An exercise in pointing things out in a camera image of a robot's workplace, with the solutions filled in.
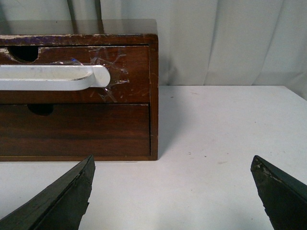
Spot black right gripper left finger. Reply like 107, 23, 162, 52
0, 155, 95, 230

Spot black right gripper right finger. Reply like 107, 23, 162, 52
250, 155, 307, 230

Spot white drawer handle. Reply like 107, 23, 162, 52
0, 65, 111, 91

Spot wooden drawer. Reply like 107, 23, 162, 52
0, 104, 150, 157
0, 46, 150, 104

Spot brown wooden drawer cabinet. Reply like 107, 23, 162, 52
0, 19, 158, 161

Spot clear adhesive tape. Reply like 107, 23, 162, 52
41, 46, 132, 103

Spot white backdrop curtain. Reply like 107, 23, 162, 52
0, 0, 307, 92

